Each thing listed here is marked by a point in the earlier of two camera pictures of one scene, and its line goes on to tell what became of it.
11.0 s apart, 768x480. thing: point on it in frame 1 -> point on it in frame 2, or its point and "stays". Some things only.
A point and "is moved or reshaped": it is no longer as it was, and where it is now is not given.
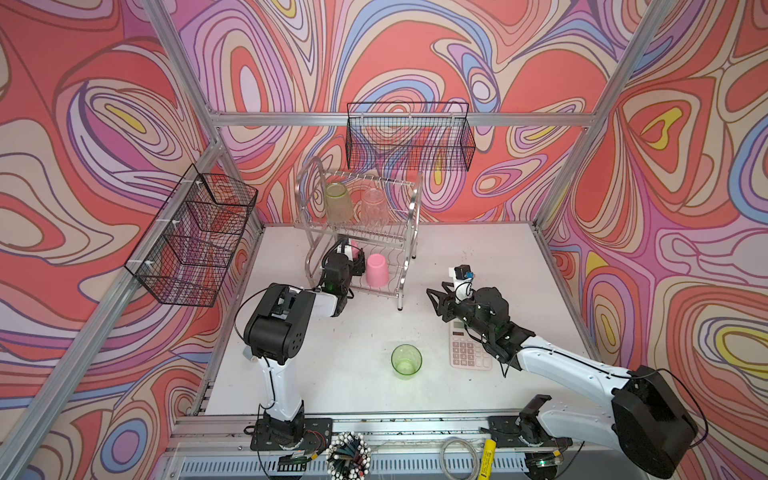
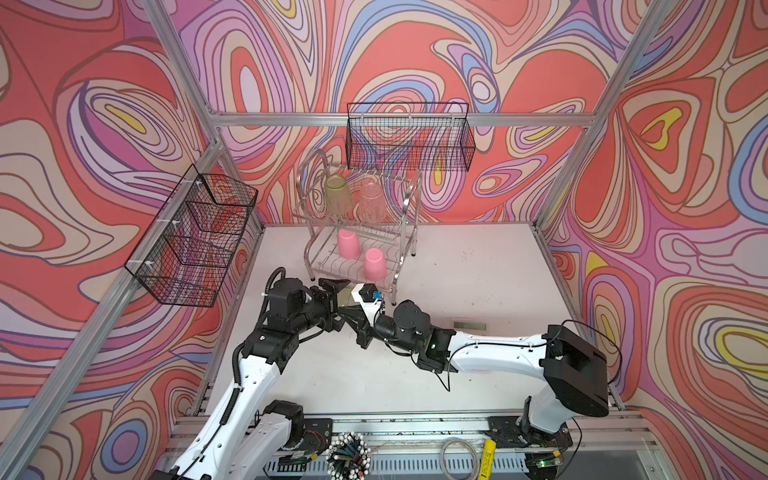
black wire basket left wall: [184, 257] stays
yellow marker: [487, 460] stays
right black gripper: [446, 305] -> [361, 326]
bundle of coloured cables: [348, 457] stays
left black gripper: [358, 266] -> [326, 300]
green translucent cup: [406, 361] is moved or reshaped
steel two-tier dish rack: [360, 227] stays
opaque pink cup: [377, 271] stays
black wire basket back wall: [409, 136] stays
